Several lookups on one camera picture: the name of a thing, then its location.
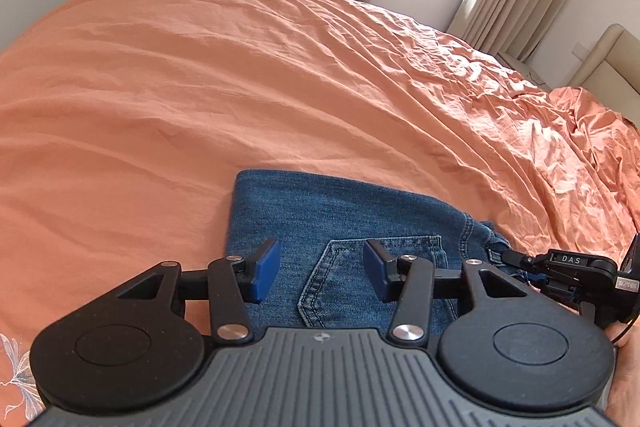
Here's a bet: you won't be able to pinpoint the bedside table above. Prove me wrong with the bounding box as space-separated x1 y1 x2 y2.
497 52 552 90

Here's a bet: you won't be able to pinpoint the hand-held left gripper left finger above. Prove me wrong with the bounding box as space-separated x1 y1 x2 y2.
113 237 281 343

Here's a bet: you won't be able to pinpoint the beige padded headboard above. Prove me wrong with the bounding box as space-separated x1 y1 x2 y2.
567 24 640 128

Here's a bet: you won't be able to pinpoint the blue denim pants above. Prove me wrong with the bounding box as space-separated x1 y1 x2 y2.
226 169 527 334

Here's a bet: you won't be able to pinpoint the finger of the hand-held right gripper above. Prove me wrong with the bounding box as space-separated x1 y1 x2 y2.
500 248 549 284

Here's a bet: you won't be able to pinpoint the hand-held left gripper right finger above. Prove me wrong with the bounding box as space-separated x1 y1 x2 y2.
363 239 540 341

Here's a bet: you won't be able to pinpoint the person's right hand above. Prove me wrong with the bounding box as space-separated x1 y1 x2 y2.
605 321 640 427

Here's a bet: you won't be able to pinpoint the orange bed sheet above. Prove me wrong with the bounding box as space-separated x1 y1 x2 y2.
0 0 640 427

